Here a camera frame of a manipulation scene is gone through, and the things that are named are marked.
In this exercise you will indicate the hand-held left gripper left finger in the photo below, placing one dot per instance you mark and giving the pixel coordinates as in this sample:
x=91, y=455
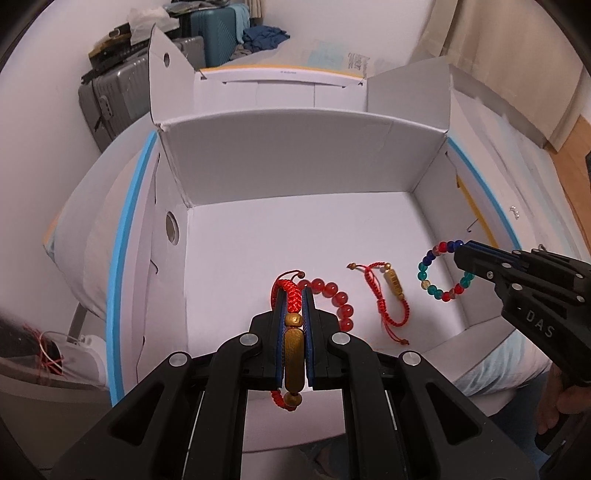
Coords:
x=279, y=341

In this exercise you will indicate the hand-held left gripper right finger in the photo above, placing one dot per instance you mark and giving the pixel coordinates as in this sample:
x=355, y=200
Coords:
x=310, y=341

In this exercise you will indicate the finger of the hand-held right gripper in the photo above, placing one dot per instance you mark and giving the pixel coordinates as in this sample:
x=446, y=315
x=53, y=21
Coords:
x=533, y=261
x=485, y=263

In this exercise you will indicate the sky print cardboard box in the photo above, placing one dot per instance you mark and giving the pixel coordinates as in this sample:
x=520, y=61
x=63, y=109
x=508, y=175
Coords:
x=277, y=230

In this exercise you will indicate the person's right hand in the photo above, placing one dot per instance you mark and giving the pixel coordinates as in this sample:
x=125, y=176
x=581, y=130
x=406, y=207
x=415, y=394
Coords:
x=570, y=404

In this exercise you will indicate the small white pearl beads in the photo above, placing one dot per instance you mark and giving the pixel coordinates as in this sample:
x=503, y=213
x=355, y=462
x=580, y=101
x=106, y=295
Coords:
x=514, y=211

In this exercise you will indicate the white plastic device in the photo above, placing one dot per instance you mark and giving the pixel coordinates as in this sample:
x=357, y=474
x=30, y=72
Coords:
x=85, y=360

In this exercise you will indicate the wide beige curtain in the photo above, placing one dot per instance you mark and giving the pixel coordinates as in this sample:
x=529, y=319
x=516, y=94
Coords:
x=508, y=55

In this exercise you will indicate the grey suitcase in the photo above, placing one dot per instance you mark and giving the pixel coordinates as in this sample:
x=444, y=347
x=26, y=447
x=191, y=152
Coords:
x=115, y=106

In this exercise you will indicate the silver suitcase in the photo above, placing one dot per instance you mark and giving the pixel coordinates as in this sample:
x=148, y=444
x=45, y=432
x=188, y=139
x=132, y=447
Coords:
x=189, y=50

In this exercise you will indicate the blue clothes pile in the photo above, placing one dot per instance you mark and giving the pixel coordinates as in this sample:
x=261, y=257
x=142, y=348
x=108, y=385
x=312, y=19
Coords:
x=265, y=37

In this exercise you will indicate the teal suitcase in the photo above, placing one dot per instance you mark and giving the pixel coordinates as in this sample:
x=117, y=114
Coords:
x=217, y=32

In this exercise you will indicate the narrow beige curtain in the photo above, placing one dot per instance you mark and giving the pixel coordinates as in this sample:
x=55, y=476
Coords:
x=254, y=9

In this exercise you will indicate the dark clutter pile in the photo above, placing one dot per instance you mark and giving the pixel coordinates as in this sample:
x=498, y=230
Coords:
x=120, y=44

